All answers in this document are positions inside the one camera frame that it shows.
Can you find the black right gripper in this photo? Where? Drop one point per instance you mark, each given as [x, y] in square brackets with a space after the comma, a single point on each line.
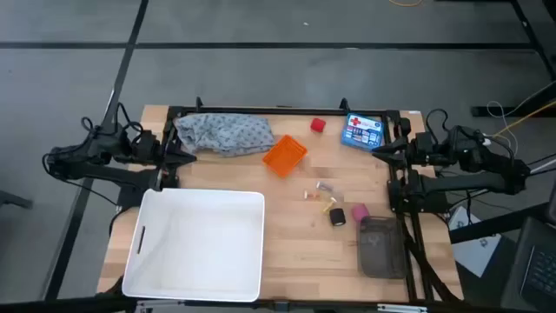
[421, 150]

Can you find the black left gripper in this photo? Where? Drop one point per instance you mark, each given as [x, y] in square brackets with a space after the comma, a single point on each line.
[147, 148]

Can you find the gray patterned cloth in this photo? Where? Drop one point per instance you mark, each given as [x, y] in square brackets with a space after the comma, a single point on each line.
[226, 132]

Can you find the pink bandage roll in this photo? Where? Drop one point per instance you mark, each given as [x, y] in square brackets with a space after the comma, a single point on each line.
[359, 213]

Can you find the red bandage roll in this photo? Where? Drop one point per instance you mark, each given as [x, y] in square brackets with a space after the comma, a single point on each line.
[318, 125]

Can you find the yellow medical item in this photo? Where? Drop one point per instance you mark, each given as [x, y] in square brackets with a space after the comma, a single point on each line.
[328, 205]

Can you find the black bandage roll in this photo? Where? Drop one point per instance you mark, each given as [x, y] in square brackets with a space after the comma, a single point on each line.
[336, 217]

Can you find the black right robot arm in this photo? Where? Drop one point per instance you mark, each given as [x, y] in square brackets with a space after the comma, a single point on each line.
[469, 182]

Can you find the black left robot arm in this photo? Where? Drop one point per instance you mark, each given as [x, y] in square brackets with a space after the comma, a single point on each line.
[100, 171]

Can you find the white plastic bin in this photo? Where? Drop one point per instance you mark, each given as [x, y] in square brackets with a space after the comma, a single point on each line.
[195, 243]

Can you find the orange plastic basket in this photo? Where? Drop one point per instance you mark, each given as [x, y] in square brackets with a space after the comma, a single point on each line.
[284, 155]

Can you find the blue first aid kit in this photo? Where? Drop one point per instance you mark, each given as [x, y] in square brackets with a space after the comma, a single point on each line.
[361, 132]

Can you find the clear small vial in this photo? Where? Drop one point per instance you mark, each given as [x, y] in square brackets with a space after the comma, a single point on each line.
[324, 187]

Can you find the small orange pill bottle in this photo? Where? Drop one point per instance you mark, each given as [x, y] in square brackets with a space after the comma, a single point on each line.
[306, 195]
[315, 196]

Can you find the gray mesh pouch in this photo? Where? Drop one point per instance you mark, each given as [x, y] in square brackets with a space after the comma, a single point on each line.
[382, 248]

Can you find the white cardboard box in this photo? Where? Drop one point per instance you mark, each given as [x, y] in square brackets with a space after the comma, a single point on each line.
[475, 252]

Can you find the black laptop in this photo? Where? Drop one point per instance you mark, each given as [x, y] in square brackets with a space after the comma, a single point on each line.
[538, 269]

